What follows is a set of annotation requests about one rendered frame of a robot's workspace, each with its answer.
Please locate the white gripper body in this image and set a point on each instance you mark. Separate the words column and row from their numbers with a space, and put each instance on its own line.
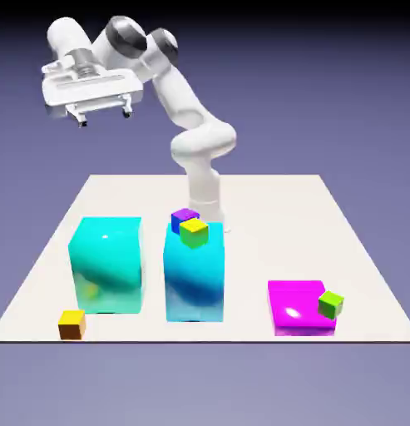
column 91, row 88

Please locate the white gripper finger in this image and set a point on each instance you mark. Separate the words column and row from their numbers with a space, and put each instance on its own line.
column 125, row 106
column 79, row 115

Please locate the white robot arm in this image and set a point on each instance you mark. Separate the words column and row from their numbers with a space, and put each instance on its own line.
column 191, row 100

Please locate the small purple cube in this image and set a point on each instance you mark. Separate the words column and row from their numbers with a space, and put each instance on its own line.
column 181, row 218

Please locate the small yellow-green cube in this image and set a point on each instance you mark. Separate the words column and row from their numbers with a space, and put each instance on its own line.
column 194, row 234

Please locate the small yellow cube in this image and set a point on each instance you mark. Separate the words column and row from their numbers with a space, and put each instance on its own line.
column 71, row 324

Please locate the small green cube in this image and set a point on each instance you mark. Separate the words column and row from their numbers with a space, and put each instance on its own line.
column 330, row 304

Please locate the large turquoise box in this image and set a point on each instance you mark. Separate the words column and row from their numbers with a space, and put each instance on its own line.
column 106, row 263

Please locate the large cyan blue box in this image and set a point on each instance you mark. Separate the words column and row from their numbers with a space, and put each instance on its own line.
column 194, row 283

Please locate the large magenta box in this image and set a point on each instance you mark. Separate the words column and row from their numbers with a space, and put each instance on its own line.
column 297, row 309

